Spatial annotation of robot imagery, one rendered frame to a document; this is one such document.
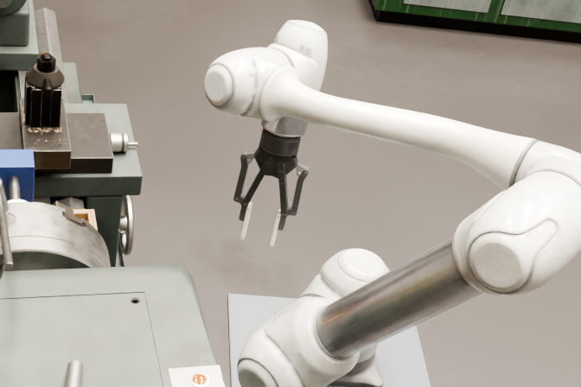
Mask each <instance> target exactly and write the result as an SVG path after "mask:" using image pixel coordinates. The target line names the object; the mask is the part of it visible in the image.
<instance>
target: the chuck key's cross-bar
mask: <svg viewBox="0 0 581 387"><path fill-rule="evenodd" d="M0 236H1V242H2V248H3V260H4V262H5V268H6V269H7V270H10V269H12V268H13V260H12V254H11V248H10V238H9V233H8V226H7V221H6V215H5V210H4V204H3V196H2V193H1V192H0Z"/></svg>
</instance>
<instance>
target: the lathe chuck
mask: <svg viewBox="0 0 581 387"><path fill-rule="evenodd" d="M8 205H9V210H8V211H7V212H8V214H11V215H13V216H14V217H15V218H16V221H15V222H14V223H13V224H12V225H9V226H8V233H9V238H14V237H44V238H54V239H59V240H61V241H65V242H68V243H70V244H74V245H76V246H79V247H80V248H82V249H83V250H85V251H88V252H89V253H91V254H92V255H93V256H95V257H96V258H97V259H98V260H99V261H100V262H101V263H102V264H103V265H104V266H105V268H106V267H111V265H110V259H109V254H108V250H107V247H106V245H105V241H104V239H103V238H102V237H101V235H100V234H99V232H98V231H97V230H96V229H95V228H94V227H93V226H92V225H91V224H90V223H89V222H88V221H86V220H85V219H83V218H82V219H81V220H80V221H81V224H82V225H84V227H81V226H79V225H76V224H75V223H73V222H71V221H68V220H66V217H63V216H62V214H64V213H65V209H64V208H61V207H58V206H53V205H49V204H43V203H36V202H13V203H8Z"/></svg>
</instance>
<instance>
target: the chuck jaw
mask: <svg viewBox="0 0 581 387"><path fill-rule="evenodd" d="M53 206H58V207H61V208H64V209H65V213H64V214H62V216H63V217H66V220H68V221H71V222H73V223H75V224H76V225H79V226H81V227H84V225H82V224H81V221H80V219H79V218H77V217H75V216H74V213H73V209H71V208H69V207H67V206H64V205H63V204H61V203H60V202H58V201H56V202H55V203H54V204H53Z"/></svg>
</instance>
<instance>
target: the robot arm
mask: <svg viewBox="0 0 581 387"><path fill-rule="evenodd" d="M327 57H328V38H327V34H326V32H325V31H324V30H323V29H322V28H321V27H319V26H318V25H316V24H314V23H313V22H306V21H299V20H289V21H287V22H286V23H285V25H284V26H283V27H282V28H281V29H280V30H279V32H278V34H277V35H276V38H275V41H274V43H273V44H271V45H270V46H269V47H268V48H244V49H240V50H236V51H232V52H230V53H227V54H224V55H222V56H221V57H220V58H218V59H217V60H215V61H214V62H213V63H212V64H211V65H210V66H209V68H208V70H207V74H206V77H205V80H204V90H205V94H206V97H207V100H208V102H209V103H210V104H211V105H212V106H213V107H214V108H216V109H218V110H219V111H223V112H225V113H227V114H232V115H241V116H242V117H252V118H257V119H262V121H261V125H262V126H263V129H262V134H261V138H260V142H259V147H258V148H257V149H256V151H255V152H249V153H248V152H247V151H243V152H242V154H241V157H240V161H241V169H240V172H239V179H238V182H237V187H236V190H235V194H234V197H233V200H234V201H236V202H239V203H240V204H241V209H240V214H239V220H241V221H244V224H243V228H242V232H241V236H240V239H242V240H243V239H244V238H245V235H246V230H247V227H248V222H249V218H250V214H251V210H252V202H250V200H251V199H252V197H253V195H254V193H255V192H256V190H257V188H258V186H259V184H260V182H261V181H262V179H263V178H264V176H265V175H267V176H273V177H275V178H278V183H279V193H280V208H281V210H278V214H277V217H276V221H275V225H274V228H273V232H272V236H271V242H270V247H273V245H274V243H275V239H276V236H277V232H278V230H280V231H282V230H283V229H284V225H285V221H286V217H287V216H289V215H292V216H296V215H297V210H298V206H299V201H300V197H301V193H302V189H303V181H304V180H305V178H306V177H307V175H308V173H309V171H310V167H309V166H303V165H302V164H300V163H298V159H297V152H298V149H299V144H300V141H301V136H303V135H304V134H305V133H306V131H307V128H308V124H309V123H310V124H315V125H319V126H322V127H326V128H330V129H334V130H341V131H345V132H349V133H353V134H356V135H361V136H368V137H372V138H375V139H380V140H383V141H388V142H391V143H398V144H402V145H406V146H410V147H413V148H418V149H424V150H428V151H431V152H434V153H438V154H440V155H445V156H447V157H449V158H452V159H454V160H456V161H458V162H460V163H462V164H464V165H466V166H468V167H470V168H472V169H474V170H475V171H476V172H477V173H479V174H481V175H482V176H484V177H486V178H487V179H489V180H490V181H492V182H493V183H494V184H495V185H497V186H498V187H500V188H501V189H503V190H504V191H503V192H501V193H499V194H497V195H496V196H495V197H494V198H493V199H492V200H490V201H489V202H487V203H486V204H485V205H483V206H482V207H480V208H479V209H478V210H476V211H475V212H474V213H472V214H471V215H470V216H468V217H467V218H466V219H464V220H463V221H462V222H461V224H460V225H459V226H458V227H457V229H456V233H455V235H454V237H452V238H450V239H448V240H446V241H444V242H442V243H441V244H439V245H437V246H435V247H433V248H432V249H430V250H428V251H426V252H424V253H423V254H421V255H419V256H417V257H415V258H413V259H412V260H410V261H408V262H406V263H404V264H402V265H400V266H399V267H397V268H395V269H394V270H391V271H389V269H388V268H387V267H386V266H385V264H384V262H383V261H382V260H381V258H379V257H378V256H377V255H375V254H374V253H372V252H371V251H367V250H363V249H347V250H344V251H340V252H338V253H337V254H335V255H334V256H333V257H332V258H330V259H329V260H328V261H327V262H326V263H325V264H324V265H323V266H322V269H321V271H320V273H319V274H318V275H317V276H316V277H315V278H314V280H313V281H312V282H311V284H310V285H309V286H308V288H307V289H306V290H304V292H303V293H302V294H301V295H300V296H299V298H298V299H297V300H295V301H294V302H292V303H291V304H289V305H288V306H286V307H285V308H283V309H281V310H280V311H278V312H277V313H276V314H274V315H273V316H272V317H271V318H270V319H269V320H267V321H266V322H265V323H264V324H262V325H261V326H260V327H259V328H258V329H257V330H256V331H255V332H254V333H253V334H252V335H251V336H250V337H249V338H248V339H247V341H246V343H245V344H244V346H243V348H242V350H241V353H240V355H239V360H238V364H237V370H238V379H239V383H240V385H241V387H326V386H327V385H337V386H351V387H383V384H384V379H383V377H382V376H381V375H380V371H379V366H378V362H377V357H376V349H377V346H378V344H379V343H380V342H381V341H383V340H385V339H389V338H391V337H392V336H394V335H396V334H398V333H401V332H403V331H405V330H407V329H409V328H411V327H414V326H416V325H417V324H419V323H422V322H424V321H426V320H429V319H430V318H432V317H434V316H436V315H439V314H441V313H443V312H445V311H447V310H449V309H451V308H454V307H456V306H458V305H460V304H462V303H464V302H466V301H469V300H471V299H473V298H475V297H477V296H478V295H481V294H483V293H486V294H490V295H521V294H525V293H528V292H531V291H534V290H535V289H538V288H540V287H542V286H543V285H545V284H546V283H548V282H549V281H550V280H552V279H553V278H554V277H555V276H556V275H557V274H558V273H559V272H560V271H561V270H562V269H563V268H564V267H565V266H567V265H568V263H569V262H570V261H571V260H572V259H573V258H574V257H575V256H576V255H577V254H578V253H579V251H580V250H581V154H579V153H577V152H575V151H572V150H570V149H567V148H564V147H561V146H558V145H554V144H550V143H545V142H541V141H539V140H536V139H533V138H528V137H523V136H515V135H510V134H506V133H502V132H499V131H494V130H488V129H484V128H481V127H477V126H474V125H471V124H466V123H462V122H458V121H455V120H451V119H448V118H444V117H438V116H433V115H430V114H425V113H421V112H416V111H408V110H403V109H398V108H393V107H388V106H384V105H375V104H370V103H365V102H361V101H356V100H351V99H346V98H339V97H335V96H331V95H328V94H325V93H322V92H320V89H321V86H322V81H323V77H324V74H325V69H326V64H327ZM254 158H255V160H256V162H257V164H258V165H259V172H258V174H257V176H256V177H255V179H254V181H253V183H252V185H251V186H250V188H249V190H248V192H247V194H246V196H244V195H242V191H243V187H244V184H245V180H246V174H247V170H248V167H249V164H251V163H252V159H254ZM294 168H295V169H296V170H297V176H298V179H297V185H296V190H295V194H294V199H293V202H292V206H291V207H288V192H287V174H288V173H289V172H290V171H292V170H293V169H294ZM249 202H250V203H249Z"/></svg>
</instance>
